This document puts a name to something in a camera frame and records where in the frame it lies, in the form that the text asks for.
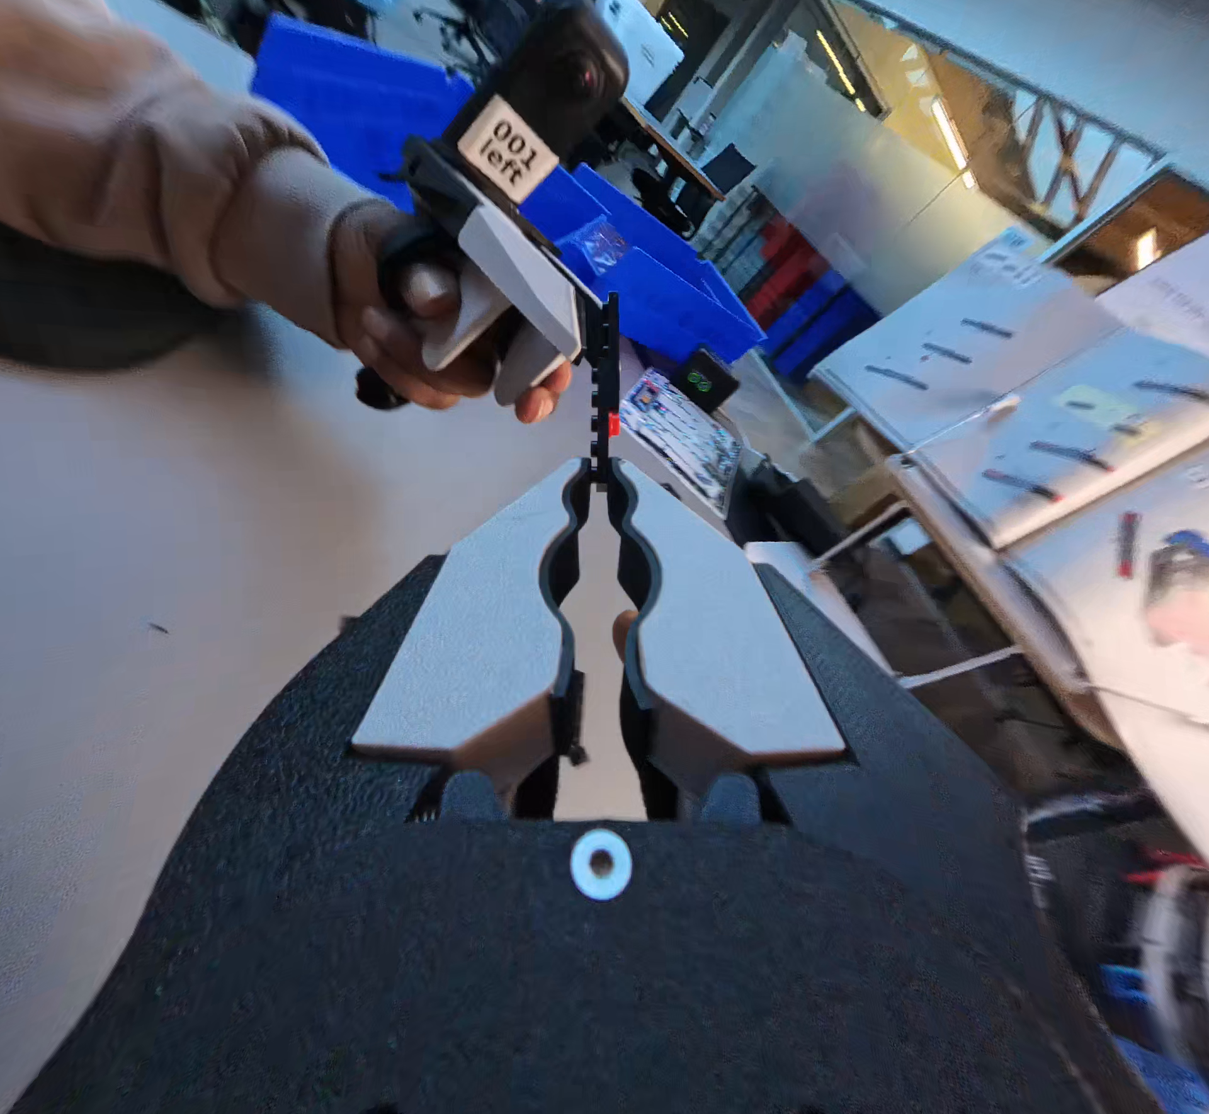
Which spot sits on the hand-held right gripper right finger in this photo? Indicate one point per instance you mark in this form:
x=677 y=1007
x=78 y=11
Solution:
x=745 y=660

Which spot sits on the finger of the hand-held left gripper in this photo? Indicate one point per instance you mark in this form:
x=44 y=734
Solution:
x=528 y=292

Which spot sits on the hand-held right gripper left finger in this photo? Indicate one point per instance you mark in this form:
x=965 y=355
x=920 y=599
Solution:
x=453 y=660

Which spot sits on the blue bin with pieces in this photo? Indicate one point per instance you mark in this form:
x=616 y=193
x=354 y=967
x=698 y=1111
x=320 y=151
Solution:
x=349 y=93

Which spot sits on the lego instruction booklet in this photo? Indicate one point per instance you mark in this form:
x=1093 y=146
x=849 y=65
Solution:
x=992 y=358

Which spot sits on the person's left forearm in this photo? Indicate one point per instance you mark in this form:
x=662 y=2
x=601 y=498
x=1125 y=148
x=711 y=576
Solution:
x=141 y=141

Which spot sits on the clear plastic lego bags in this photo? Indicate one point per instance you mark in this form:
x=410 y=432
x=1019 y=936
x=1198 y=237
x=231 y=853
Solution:
x=596 y=242

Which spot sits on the black lego set box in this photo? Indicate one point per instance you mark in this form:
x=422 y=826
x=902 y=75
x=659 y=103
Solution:
x=1085 y=897

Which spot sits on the person's left hand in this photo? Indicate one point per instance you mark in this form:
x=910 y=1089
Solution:
x=396 y=349

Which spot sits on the white book stand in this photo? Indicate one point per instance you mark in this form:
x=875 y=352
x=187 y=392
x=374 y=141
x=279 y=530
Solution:
x=784 y=566

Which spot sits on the blue bin with bags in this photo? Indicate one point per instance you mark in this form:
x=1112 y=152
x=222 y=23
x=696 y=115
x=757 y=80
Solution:
x=680 y=301

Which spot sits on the black box device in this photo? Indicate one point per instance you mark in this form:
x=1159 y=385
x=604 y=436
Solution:
x=705 y=379

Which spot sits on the holographic sticker sheet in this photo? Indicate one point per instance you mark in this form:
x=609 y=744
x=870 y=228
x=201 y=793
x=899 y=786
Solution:
x=680 y=433

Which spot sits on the stack of red blue crates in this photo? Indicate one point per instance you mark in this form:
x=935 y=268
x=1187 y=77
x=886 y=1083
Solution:
x=802 y=292

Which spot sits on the black chair armrest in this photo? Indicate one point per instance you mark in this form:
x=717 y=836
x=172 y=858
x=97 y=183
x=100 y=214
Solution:
x=84 y=310

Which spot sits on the printed paper sheet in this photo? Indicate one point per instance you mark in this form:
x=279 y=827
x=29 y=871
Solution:
x=1166 y=292

